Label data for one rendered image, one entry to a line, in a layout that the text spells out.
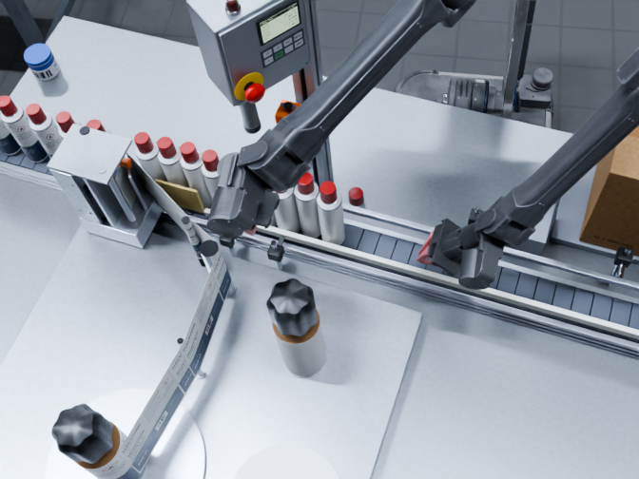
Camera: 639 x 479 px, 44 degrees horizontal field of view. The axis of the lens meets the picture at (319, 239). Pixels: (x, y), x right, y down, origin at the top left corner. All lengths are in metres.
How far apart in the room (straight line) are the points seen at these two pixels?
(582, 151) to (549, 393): 0.55
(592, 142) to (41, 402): 1.16
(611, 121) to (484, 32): 2.02
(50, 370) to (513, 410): 0.95
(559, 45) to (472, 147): 1.44
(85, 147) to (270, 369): 0.58
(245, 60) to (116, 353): 0.69
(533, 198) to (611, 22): 2.10
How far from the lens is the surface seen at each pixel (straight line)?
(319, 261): 1.73
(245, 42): 1.33
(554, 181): 1.37
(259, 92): 1.38
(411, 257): 1.70
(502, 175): 1.89
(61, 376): 1.72
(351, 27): 3.32
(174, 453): 1.59
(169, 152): 1.68
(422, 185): 1.85
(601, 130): 1.33
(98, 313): 1.75
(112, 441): 1.44
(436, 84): 2.81
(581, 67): 3.25
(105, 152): 1.62
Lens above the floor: 2.39
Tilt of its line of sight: 61 degrees down
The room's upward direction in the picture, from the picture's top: 8 degrees counter-clockwise
